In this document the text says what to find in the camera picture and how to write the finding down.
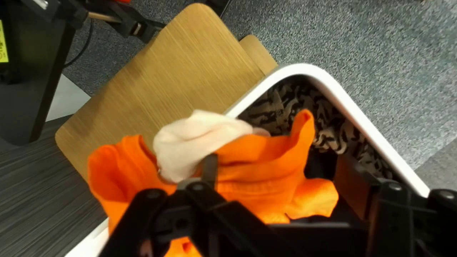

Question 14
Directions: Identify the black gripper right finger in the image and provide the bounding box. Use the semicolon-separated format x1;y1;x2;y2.
333;155;457;257

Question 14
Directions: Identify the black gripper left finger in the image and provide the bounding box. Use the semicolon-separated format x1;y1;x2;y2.
98;152;273;257

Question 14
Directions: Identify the beige pink cloth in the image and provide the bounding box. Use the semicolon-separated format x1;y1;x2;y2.
153;108;271;185

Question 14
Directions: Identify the orange cloth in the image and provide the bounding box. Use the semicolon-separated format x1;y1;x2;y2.
86;108;340;257

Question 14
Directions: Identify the white plastic storage box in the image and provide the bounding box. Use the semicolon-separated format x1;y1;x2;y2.
64;62;433;257

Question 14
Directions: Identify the leopard print cloth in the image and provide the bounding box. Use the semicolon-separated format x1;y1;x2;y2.
237;77;397;181

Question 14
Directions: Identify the white floor plate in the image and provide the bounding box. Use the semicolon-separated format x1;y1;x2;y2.
44;72;93;122

